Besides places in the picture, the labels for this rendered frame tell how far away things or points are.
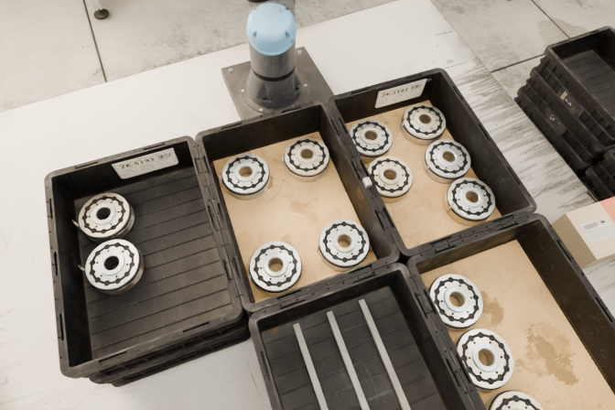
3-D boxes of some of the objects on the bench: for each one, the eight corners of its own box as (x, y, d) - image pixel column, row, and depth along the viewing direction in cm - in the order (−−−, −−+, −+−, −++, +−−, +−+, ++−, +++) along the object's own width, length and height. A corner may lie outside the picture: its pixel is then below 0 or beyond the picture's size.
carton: (577, 270, 104) (597, 259, 98) (548, 225, 110) (565, 212, 103) (632, 250, 107) (654, 238, 101) (601, 208, 113) (620, 194, 106)
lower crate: (90, 221, 107) (68, 198, 97) (210, 185, 113) (201, 160, 102) (113, 391, 89) (89, 386, 79) (254, 339, 95) (250, 328, 84)
